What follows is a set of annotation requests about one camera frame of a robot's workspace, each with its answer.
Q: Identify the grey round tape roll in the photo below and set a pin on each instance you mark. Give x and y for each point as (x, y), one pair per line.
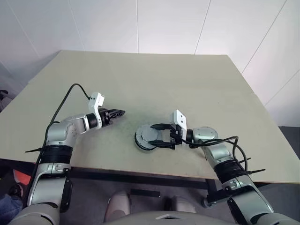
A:
(146, 134)

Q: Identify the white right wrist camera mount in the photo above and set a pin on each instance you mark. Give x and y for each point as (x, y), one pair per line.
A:
(179, 117)

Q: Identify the beige rounded shell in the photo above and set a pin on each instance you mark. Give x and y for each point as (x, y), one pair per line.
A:
(118, 205)
(185, 205)

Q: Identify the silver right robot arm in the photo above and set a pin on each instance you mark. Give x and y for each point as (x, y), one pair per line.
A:
(206, 134)

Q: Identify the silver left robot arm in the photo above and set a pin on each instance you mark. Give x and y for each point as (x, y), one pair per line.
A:
(61, 131)

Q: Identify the grey caster wheel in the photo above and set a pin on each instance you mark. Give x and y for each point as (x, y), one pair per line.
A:
(207, 202)

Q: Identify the black table frame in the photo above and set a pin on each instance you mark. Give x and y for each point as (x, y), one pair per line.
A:
(140, 177)

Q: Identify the blue jeans leg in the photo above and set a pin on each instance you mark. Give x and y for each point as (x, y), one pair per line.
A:
(9, 207)

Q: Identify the silver robot torso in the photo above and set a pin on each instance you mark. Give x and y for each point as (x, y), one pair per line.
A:
(187, 220)

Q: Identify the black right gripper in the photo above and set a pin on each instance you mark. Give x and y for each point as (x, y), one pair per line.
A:
(175, 136)

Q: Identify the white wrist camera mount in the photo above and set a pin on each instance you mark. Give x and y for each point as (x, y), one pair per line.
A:
(179, 117)
(95, 100)

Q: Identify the red shoe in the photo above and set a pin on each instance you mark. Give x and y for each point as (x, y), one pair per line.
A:
(22, 178)

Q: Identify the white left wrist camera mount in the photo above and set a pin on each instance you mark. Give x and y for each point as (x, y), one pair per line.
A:
(95, 100)

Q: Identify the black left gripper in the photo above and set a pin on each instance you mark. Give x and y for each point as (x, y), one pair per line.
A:
(105, 118)

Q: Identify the black chair part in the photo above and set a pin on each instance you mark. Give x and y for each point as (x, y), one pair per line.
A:
(2, 96)

